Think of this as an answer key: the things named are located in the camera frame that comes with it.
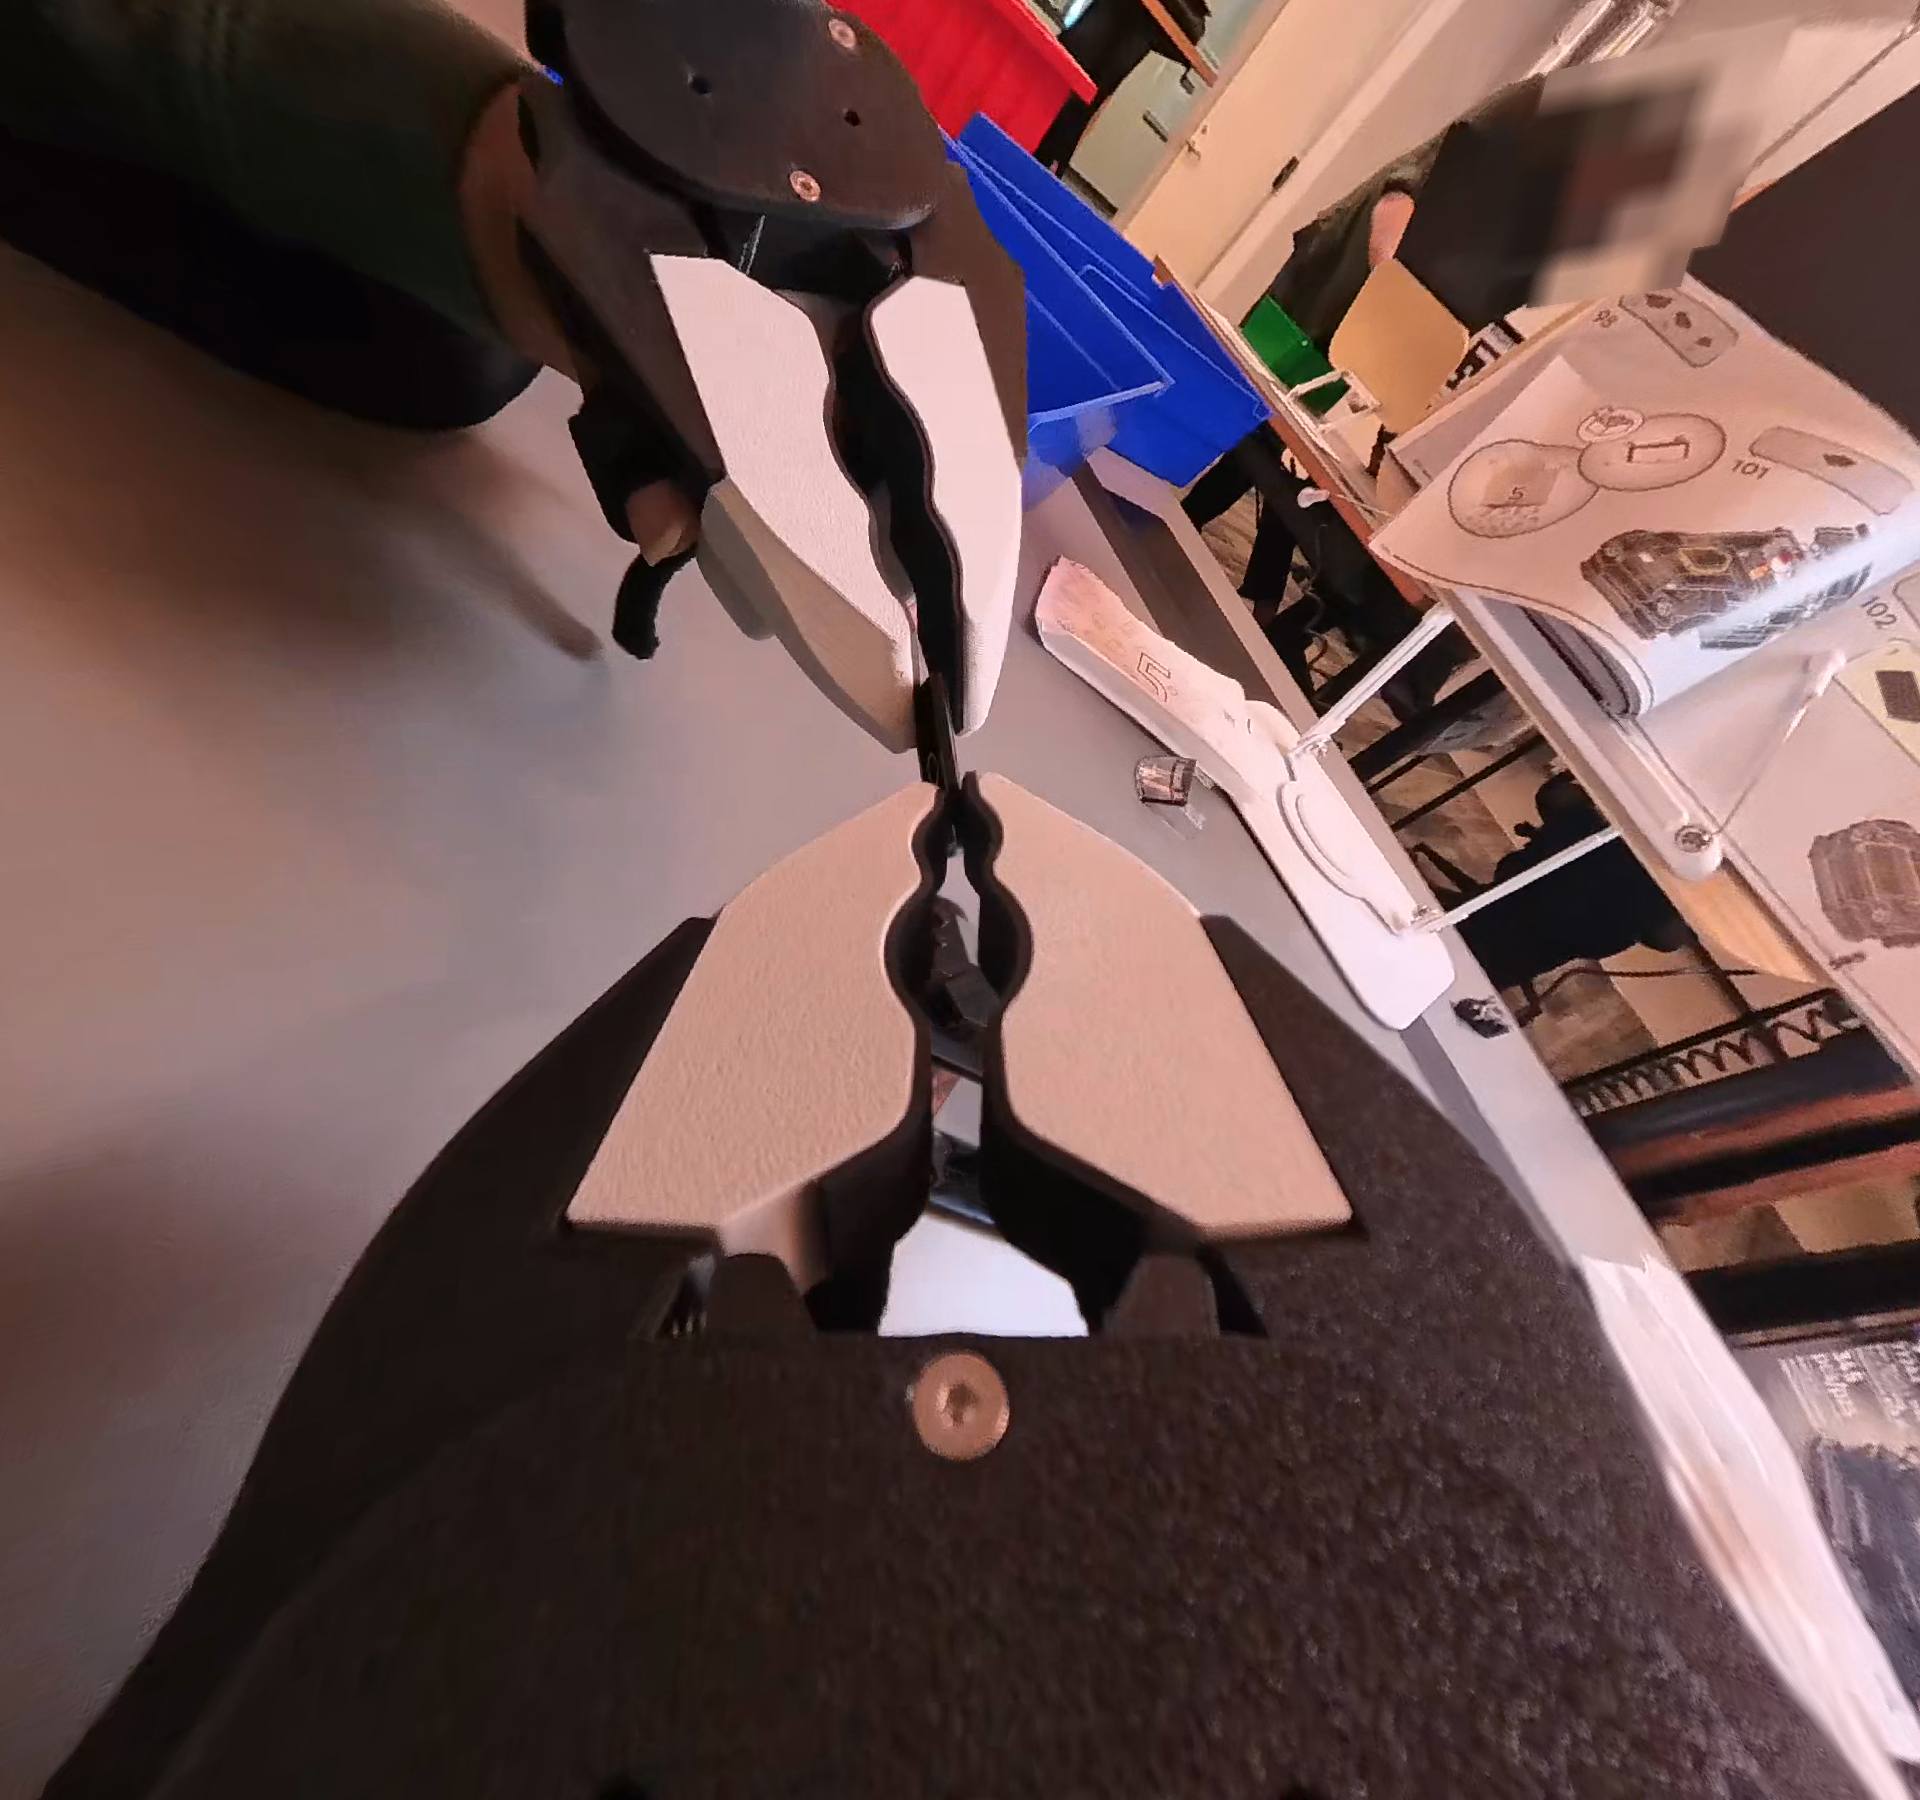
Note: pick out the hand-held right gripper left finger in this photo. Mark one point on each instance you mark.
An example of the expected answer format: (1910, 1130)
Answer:
(750, 1066)

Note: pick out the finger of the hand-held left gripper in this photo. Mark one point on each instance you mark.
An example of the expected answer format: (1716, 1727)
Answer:
(975, 481)
(782, 481)

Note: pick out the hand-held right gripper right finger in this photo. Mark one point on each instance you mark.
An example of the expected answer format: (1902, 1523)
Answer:
(1171, 1066)

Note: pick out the blue plastic bin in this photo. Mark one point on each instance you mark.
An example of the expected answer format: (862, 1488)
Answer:
(1020, 195)
(1156, 377)

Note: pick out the small black lego tile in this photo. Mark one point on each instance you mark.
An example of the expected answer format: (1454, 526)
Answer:
(960, 967)

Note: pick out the clear lego windshield piece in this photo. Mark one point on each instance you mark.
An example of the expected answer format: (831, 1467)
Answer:
(1168, 778)

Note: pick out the lego instruction booklet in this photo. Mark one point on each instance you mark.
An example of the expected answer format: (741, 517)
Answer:
(1560, 467)

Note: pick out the person's left forearm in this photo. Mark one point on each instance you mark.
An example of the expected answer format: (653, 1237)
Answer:
(241, 93)

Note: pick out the small black lego part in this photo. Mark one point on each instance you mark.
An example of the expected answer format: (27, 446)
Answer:
(1482, 1019)

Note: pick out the lego set box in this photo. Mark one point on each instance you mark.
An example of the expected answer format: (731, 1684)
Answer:
(1846, 1502)

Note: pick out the red plastic bin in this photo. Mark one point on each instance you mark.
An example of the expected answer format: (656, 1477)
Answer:
(960, 15)

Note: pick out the white booklet stand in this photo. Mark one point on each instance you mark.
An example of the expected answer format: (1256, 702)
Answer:
(1350, 885)

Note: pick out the white printed paper bag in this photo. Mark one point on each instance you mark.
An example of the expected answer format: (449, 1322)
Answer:
(1156, 677)

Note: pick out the green plastic object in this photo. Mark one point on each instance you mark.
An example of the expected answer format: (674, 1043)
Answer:
(1291, 346)

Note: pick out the crumpled white paper bags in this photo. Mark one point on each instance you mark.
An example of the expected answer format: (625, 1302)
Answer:
(1724, 1470)

